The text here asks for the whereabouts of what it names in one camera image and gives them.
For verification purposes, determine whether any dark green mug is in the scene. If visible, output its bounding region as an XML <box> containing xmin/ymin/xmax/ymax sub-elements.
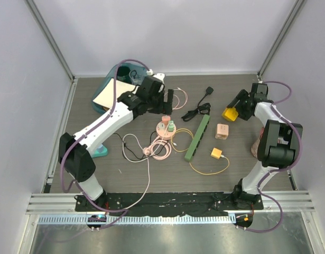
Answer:
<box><xmin>116</xmin><ymin>66</ymin><xmax>131</xmax><ymax>84</ymax></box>

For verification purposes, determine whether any teal plastic tray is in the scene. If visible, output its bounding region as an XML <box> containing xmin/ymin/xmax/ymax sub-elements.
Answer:
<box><xmin>91</xmin><ymin>59</ymin><xmax>151</xmax><ymax>114</ymax></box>

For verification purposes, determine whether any yellow cube socket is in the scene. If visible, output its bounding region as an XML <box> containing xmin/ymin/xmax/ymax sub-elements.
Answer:
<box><xmin>221</xmin><ymin>107</ymin><xmax>239</xmax><ymax>122</ymax></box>

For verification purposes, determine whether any white paper sheet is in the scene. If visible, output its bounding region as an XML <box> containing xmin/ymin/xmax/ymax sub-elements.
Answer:
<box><xmin>92</xmin><ymin>78</ymin><xmax>137</xmax><ymax>108</ymax></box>

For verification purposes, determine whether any orange pink charger plug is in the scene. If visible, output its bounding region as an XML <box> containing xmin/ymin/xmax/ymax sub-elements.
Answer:
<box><xmin>162</xmin><ymin>115</ymin><xmax>171</xmax><ymax>126</ymax></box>

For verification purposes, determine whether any green power strip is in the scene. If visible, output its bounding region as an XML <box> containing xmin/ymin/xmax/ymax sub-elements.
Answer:
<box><xmin>184</xmin><ymin>114</ymin><xmax>210</xmax><ymax>162</ymax></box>

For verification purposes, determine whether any pink cube socket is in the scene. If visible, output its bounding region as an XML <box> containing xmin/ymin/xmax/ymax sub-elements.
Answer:
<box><xmin>215</xmin><ymin>123</ymin><xmax>229</xmax><ymax>140</ymax></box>

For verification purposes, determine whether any round pink power socket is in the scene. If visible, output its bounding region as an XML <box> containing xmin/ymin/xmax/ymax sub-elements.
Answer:
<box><xmin>156</xmin><ymin>121</ymin><xmax>177</xmax><ymax>141</ymax></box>

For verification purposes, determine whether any white charging cable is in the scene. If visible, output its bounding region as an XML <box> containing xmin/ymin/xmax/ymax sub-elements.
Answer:
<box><xmin>121</xmin><ymin>124</ymin><xmax>171</xmax><ymax>212</ymax></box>

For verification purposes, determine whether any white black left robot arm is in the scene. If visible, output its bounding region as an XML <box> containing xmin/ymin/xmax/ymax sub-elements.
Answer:
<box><xmin>58</xmin><ymin>73</ymin><xmax>173</xmax><ymax>211</ymax></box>

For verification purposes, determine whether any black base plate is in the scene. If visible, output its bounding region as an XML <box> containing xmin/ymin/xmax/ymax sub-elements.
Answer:
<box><xmin>74</xmin><ymin>190</ymin><xmax>265</xmax><ymax>217</ymax></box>

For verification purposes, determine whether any yellow charger plug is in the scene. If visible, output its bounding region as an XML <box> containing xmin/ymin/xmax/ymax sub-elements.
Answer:
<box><xmin>210</xmin><ymin>148</ymin><xmax>224</xmax><ymax>159</ymax></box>

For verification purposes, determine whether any red pink cup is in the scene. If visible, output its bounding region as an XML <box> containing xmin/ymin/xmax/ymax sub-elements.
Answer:
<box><xmin>250</xmin><ymin>127</ymin><xmax>264</xmax><ymax>158</ymax></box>

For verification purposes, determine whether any pink socket power cord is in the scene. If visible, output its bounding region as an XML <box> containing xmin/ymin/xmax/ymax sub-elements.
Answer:
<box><xmin>142</xmin><ymin>137</ymin><xmax>172</xmax><ymax>161</ymax></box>

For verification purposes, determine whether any black power strip cord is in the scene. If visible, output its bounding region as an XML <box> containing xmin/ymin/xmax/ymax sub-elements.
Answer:
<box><xmin>181</xmin><ymin>86</ymin><xmax>215</xmax><ymax>122</ymax></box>

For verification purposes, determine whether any clear glass cup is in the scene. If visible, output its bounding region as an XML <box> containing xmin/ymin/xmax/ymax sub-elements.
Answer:
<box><xmin>128</xmin><ymin>70</ymin><xmax>144</xmax><ymax>86</ymax></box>

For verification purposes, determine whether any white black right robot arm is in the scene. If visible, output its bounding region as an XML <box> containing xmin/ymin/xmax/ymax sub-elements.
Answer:
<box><xmin>222</xmin><ymin>83</ymin><xmax>303</xmax><ymax>209</ymax></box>

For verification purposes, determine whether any yellow charging cable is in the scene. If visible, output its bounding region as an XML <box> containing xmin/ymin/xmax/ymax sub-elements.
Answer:
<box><xmin>170</xmin><ymin>128</ymin><xmax>230</xmax><ymax>176</ymax></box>

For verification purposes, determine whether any white slotted cable duct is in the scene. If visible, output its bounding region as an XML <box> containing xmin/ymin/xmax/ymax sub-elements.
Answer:
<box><xmin>38</xmin><ymin>213</ymin><xmax>236</xmax><ymax>225</ymax></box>

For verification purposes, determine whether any pink charging cable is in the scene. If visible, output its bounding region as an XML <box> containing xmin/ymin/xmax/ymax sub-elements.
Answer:
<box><xmin>170</xmin><ymin>87</ymin><xmax>189</xmax><ymax>110</ymax></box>

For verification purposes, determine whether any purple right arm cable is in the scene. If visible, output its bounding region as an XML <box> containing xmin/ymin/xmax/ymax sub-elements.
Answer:
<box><xmin>237</xmin><ymin>80</ymin><xmax>303</xmax><ymax>233</ymax></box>

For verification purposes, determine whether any teal triangular power socket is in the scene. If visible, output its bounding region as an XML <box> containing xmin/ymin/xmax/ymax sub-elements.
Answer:
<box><xmin>91</xmin><ymin>144</ymin><xmax>108</xmax><ymax>158</ymax></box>

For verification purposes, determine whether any green charger plug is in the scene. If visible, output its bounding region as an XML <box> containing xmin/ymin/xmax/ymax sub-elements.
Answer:
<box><xmin>167</xmin><ymin>120</ymin><xmax>176</xmax><ymax>133</ymax></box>

